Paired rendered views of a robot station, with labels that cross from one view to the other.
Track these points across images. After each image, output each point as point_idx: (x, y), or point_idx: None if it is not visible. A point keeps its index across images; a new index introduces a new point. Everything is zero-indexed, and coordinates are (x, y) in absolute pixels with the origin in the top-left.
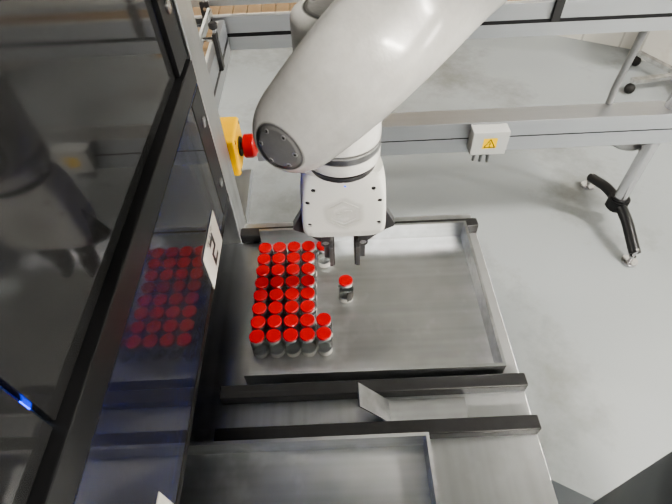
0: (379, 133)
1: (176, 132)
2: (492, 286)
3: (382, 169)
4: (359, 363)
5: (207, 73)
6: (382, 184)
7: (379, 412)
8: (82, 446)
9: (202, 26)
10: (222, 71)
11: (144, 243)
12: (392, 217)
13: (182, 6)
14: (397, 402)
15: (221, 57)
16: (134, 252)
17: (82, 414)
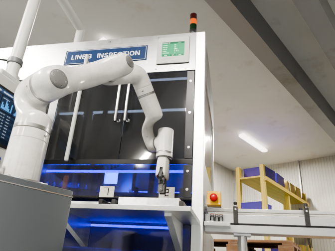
0: (159, 148)
1: (170, 162)
2: (151, 205)
3: (159, 157)
4: None
5: (202, 167)
6: (157, 160)
7: None
8: (116, 162)
9: (314, 210)
10: (311, 229)
11: (144, 162)
12: (160, 174)
13: (196, 150)
14: None
15: (306, 219)
16: (141, 160)
17: (119, 160)
